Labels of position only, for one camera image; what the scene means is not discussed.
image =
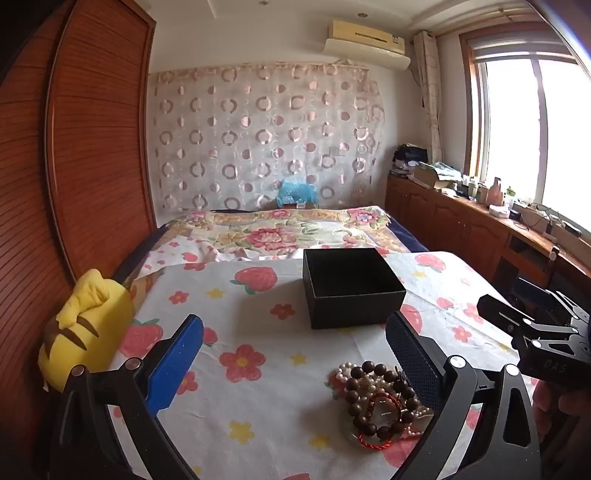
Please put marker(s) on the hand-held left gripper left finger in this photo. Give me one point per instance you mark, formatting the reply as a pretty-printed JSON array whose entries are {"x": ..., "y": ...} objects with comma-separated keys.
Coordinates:
[{"x": 175, "y": 364}]

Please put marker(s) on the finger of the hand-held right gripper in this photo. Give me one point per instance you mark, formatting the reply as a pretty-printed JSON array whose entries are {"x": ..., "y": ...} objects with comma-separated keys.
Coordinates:
[
  {"x": 503, "y": 311},
  {"x": 549, "y": 300}
]

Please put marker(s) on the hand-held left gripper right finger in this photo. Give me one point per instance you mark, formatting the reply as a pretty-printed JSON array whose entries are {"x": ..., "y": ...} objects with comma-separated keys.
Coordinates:
[{"x": 415, "y": 364}]

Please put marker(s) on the black cardboard box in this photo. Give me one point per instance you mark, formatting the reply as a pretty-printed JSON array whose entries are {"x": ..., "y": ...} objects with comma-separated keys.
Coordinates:
[{"x": 355, "y": 309}]

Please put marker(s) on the person's right hand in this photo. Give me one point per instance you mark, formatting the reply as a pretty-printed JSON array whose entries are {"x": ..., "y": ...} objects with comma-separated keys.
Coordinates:
[{"x": 558, "y": 410}]

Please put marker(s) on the white power strip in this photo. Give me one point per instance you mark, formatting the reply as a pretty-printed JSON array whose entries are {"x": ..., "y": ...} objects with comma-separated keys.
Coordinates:
[{"x": 545, "y": 219}]

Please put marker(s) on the yellow plush toy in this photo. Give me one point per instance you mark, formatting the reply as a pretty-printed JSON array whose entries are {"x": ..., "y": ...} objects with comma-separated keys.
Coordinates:
[{"x": 92, "y": 314}]

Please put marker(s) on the long wooden cabinet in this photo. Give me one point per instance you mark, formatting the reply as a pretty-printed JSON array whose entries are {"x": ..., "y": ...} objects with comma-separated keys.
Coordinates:
[{"x": 461, "y": 221}]

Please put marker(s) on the strawberry print tablecloth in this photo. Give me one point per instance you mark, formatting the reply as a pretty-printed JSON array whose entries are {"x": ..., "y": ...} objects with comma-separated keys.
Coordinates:
[{"x": 277, "y": 378}]

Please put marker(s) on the strawberry print bed sheet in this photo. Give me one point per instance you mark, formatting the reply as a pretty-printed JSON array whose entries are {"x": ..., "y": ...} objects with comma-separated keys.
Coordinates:
[{"x": 194, "y": 258}]

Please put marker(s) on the bed with dark blue sheet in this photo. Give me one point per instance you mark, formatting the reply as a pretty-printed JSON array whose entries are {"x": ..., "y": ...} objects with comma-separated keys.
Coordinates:
[{"x": 408, "y": 237}]

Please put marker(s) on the group of small bottles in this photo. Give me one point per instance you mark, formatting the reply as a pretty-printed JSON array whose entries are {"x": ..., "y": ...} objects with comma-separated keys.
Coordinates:
[{"x": 485, "y": 191}]

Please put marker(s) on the stack of papers and boxes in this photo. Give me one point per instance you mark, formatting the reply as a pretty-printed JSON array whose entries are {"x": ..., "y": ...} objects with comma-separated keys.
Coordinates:
[{"x": 434, "y": 175}]

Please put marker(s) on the floral blanket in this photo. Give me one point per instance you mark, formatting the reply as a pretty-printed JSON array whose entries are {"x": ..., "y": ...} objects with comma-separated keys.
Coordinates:
[{"x": 277, "y": 235}]

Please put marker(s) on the pile of dark clothes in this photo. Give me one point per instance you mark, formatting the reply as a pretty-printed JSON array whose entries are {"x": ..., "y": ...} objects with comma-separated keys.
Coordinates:
[{"x": 408, "y": 159}]

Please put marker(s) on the blue plastic bag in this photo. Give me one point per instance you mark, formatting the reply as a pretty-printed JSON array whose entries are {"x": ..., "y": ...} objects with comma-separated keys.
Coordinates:
[{"x": 295, "y": 191}]

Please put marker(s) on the brown wooden wardrobe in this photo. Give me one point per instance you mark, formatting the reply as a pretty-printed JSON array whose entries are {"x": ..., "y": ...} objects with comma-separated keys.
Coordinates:
[{"x": 92, "y": 161}]

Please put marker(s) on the patterned window curtain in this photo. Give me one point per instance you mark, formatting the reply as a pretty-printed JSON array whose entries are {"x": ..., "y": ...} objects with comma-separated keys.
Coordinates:
[{"x": 429, "y": 92}]

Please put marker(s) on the cream air conditioner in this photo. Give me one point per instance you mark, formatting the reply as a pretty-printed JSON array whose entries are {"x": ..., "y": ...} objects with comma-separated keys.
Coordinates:
[{"x": 364, "y": 48}]

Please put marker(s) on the wooden frame window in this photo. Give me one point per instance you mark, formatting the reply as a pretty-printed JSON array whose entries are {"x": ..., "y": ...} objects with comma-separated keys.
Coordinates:
[{"x": 508, "y": 120}]

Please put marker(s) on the circle pattern wall cloth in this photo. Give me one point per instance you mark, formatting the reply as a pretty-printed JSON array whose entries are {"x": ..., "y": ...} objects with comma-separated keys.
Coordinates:
[{"x": 258, "y": 138}]

